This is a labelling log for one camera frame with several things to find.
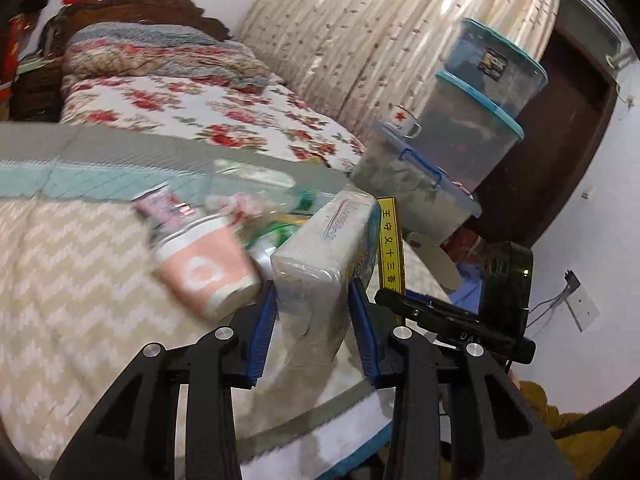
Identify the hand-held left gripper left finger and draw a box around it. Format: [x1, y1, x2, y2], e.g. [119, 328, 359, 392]
[50, 279, 279, 480]

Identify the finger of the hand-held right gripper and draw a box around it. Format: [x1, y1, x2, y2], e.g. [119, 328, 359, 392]
[375, 287, 453, 331]

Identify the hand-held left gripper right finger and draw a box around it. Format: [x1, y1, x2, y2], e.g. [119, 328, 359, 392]
[347, 277, 576, 480]

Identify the clear-wrapped tissue pack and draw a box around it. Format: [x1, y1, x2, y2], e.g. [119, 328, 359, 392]
[270, 191, 382, 367]

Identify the pink white tube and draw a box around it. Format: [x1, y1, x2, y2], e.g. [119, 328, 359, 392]
[132, 187, 198, 241]

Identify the beige hand fan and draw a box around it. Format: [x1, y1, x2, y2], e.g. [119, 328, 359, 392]
[405, 232, 463, 293]

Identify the yellow narrow box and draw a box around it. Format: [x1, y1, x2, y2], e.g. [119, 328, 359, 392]
[376, 196, 407, 296]

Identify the pink paper cup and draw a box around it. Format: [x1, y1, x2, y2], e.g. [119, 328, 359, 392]
[150, 212, 262, 321]

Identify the green white container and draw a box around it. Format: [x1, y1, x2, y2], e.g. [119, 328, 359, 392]
[245, 217, 303, 281]

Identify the clear storage bin blue latch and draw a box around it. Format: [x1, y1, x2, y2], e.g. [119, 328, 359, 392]
[350, 122, 483, 243]

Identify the dark wooden door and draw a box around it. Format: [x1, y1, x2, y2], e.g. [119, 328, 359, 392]
[475, 25, 618, 251]

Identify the clear bottle green cap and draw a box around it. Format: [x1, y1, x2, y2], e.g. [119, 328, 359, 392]
[207, 159, 326, 213]

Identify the clear storage bin teal lid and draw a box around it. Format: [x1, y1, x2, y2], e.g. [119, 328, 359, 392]
[415, 71, 525, 196]

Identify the person's yellow clothing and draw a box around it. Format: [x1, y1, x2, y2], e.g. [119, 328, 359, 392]
[510, 380, 626, 480]

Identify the white enamel mug red star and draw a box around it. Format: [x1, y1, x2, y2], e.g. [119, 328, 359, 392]
[384, 105, 423, 138]

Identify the clear storage bin black label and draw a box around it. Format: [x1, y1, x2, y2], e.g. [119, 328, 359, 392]
[444, 17, 548, 111]

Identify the floral bedsheet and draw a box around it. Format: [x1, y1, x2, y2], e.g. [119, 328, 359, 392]
[60, 76, 368, 173]

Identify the beige patterned curtain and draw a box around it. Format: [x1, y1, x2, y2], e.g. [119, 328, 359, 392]
[235, 0, 561, 133]

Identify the folded floral quilt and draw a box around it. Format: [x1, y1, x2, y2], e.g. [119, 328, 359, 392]
[61, 24, 273, 96]

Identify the dark wooden nightstand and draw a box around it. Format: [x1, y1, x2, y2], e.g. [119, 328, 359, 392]
[10, 60, 63, 123]

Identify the dark carved wooden headboard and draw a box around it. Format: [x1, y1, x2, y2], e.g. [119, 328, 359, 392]
[40, 0, 231, 61]

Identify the cluttered shelf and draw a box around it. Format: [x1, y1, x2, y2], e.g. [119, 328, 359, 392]
[0, 0, 56, 91]

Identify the black cable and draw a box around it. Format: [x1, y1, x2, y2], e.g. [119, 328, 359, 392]
[525, 285, 571, 336]

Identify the white wall socket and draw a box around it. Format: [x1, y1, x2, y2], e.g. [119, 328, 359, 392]
[562, 270, 601, 333]

